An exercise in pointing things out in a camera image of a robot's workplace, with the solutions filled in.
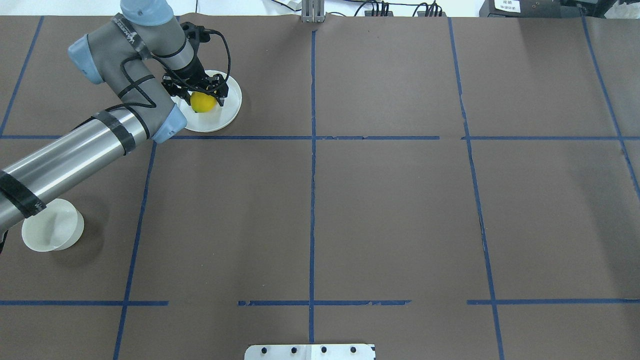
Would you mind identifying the metal base plate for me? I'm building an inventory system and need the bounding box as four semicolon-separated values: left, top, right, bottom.
244;343;377;360

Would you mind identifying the yellow lemon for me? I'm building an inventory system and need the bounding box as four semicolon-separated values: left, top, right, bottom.
190;91;218;113

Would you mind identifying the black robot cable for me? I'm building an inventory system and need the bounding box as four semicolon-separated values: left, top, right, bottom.
118;29;232;111

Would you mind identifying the brown table mat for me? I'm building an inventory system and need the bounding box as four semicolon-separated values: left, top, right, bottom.
1;13;639;360

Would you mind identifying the black power strip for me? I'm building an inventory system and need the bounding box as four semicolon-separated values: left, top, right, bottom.
354;0;447;18

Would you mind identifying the long blue tape strip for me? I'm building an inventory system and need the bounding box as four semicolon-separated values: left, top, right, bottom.
308;30;318;344

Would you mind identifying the blue tape strip left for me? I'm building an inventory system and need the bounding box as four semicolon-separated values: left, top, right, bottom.
112;143;158;360

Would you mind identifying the crossing blue tape strip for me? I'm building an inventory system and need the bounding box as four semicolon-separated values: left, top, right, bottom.
1;135;640;141

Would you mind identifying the black device with label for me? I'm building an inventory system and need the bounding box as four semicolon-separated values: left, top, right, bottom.
478;0;583;19

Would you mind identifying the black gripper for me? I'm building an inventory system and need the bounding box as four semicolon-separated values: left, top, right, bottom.
161;73;229;107

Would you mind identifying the grey metal bracket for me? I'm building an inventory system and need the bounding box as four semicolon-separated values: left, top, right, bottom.
301;0;327;23

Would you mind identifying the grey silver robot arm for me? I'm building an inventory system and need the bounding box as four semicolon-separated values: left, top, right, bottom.
0;0;228;234

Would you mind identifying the white round bowl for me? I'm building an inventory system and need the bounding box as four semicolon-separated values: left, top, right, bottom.
21;198;85;252

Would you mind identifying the white round plate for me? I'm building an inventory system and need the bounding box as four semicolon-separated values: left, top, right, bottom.
171;76;243;133

